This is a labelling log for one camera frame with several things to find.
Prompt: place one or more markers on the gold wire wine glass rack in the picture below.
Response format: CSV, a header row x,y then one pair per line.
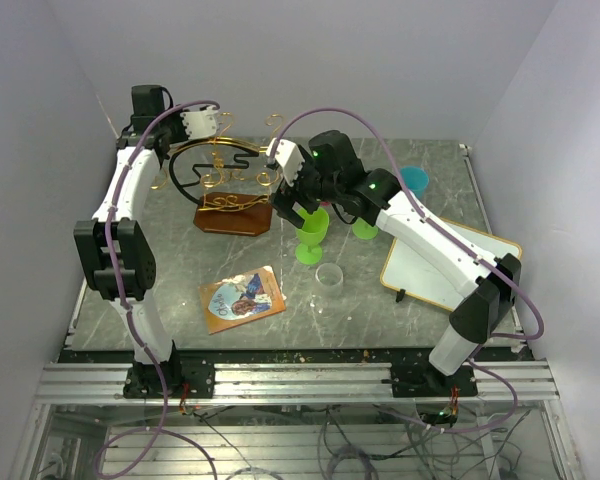
x,y
225,179

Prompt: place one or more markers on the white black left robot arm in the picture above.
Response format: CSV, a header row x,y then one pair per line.
x,y
114,253

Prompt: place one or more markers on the small framed whiteboard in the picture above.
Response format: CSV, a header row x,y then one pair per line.
x,y
406,270

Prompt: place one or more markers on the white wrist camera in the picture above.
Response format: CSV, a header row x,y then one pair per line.
x,y
200,124
286,155

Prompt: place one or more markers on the blue plastic wine glass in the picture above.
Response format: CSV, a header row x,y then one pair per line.
x,y
415,179

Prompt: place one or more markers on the clear wine glass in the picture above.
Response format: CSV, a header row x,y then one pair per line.
x,y
329,279

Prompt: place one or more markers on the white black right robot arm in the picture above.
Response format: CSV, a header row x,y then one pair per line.
x,y
330,170

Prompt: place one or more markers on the aluminium extrusion rail base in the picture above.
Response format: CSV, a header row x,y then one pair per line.
x,y
253,384

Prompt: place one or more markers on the Othello picture book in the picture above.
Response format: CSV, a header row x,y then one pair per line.
x,y
241,299

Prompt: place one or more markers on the light green plastic wine glass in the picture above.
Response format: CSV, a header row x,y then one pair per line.
x,y
311,235

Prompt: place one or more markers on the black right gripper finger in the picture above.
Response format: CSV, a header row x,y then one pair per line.
x,y
308,198
284,206

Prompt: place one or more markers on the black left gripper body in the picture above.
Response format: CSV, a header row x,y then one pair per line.
x,y
173,125

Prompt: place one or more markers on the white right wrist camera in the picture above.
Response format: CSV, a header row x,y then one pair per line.
x,y
286,155

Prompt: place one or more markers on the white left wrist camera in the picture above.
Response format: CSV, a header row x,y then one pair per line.
x,y
200,124

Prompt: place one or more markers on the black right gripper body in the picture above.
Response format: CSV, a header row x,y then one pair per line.
x,y
310,177

